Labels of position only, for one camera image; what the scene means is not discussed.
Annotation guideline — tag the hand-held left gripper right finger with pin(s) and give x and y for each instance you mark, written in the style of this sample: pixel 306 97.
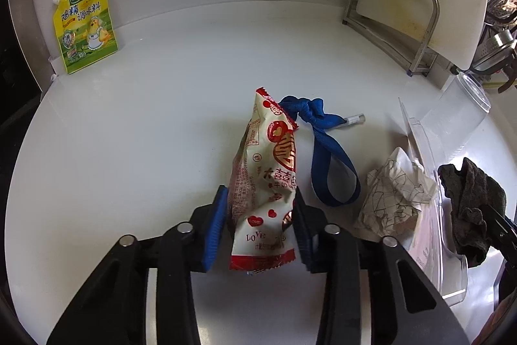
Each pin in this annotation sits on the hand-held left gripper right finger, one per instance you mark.
pixel 303 248

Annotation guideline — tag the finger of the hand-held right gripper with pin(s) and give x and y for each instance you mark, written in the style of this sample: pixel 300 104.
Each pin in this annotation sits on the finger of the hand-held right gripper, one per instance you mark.
pixel 503 227

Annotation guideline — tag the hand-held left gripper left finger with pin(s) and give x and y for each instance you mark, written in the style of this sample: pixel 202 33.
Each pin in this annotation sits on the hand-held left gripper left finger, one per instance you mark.
pixel 214 232

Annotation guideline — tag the black cloth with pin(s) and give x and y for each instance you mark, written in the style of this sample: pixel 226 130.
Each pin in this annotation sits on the black cloth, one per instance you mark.
pixel 470 199

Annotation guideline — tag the clear packaging with pink card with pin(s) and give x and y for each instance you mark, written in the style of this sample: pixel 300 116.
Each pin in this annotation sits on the clear packaging with pink card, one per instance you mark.
pixel 434 236

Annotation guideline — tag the red and white snack wrapper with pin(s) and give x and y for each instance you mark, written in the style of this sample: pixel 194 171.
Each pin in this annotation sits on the red and white snack wrapper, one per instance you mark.
pixel 266 175

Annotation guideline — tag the white patterned paper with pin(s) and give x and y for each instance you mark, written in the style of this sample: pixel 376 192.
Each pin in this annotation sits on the white patterned paper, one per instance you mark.
pixel 387 195

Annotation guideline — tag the clear plastic cup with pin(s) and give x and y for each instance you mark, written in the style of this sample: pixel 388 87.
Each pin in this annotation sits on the clear plastic cup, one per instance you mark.
pixel 456 114

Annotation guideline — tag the metal cutting board rack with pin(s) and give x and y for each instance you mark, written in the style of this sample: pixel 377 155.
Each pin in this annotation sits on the metal cutting board rack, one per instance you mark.
pixel 420 54

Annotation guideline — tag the yellow seasoning pouch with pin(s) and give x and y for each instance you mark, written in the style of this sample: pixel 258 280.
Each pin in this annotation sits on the yellow seasoning pouch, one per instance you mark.
pixel 85 29

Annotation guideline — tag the black integrated stove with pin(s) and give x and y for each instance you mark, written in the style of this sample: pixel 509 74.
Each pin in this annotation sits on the black integrated stove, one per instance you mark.
pixel 16 86

